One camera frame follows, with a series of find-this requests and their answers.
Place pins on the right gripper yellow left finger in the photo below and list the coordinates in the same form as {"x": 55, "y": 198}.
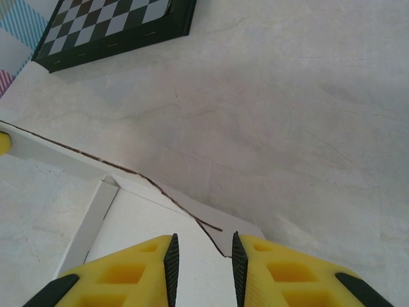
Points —
{"x": 121, "y": 278}

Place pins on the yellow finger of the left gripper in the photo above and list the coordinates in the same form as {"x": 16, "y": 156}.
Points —
{"x": 4, "y": 144}

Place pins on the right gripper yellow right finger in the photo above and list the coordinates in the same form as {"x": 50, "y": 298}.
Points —
{"x": 287, "y": 278}

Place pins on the white paper box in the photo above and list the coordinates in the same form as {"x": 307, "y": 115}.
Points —
{"x": 147, "y": 224}

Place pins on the black grey chessboard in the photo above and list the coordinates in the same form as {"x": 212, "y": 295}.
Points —
{"x": 112, "y": 25}

